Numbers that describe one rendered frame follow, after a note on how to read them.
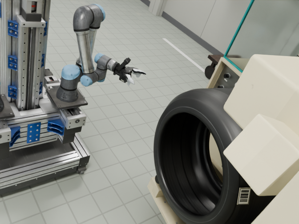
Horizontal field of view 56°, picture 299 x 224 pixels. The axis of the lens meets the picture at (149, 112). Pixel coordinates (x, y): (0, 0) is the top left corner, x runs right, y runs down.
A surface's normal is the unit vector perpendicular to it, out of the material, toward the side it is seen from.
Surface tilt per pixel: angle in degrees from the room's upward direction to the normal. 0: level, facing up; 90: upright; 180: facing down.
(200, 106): 80
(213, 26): 90
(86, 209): 0
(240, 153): 72
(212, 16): 90
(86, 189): 0
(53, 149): 0
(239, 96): 90
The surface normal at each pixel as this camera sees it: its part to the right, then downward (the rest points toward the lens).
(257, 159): -0.73, -0.18
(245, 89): -0.86, 0.06
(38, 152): 0.29, -0.77
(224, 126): -0.30, -0.41
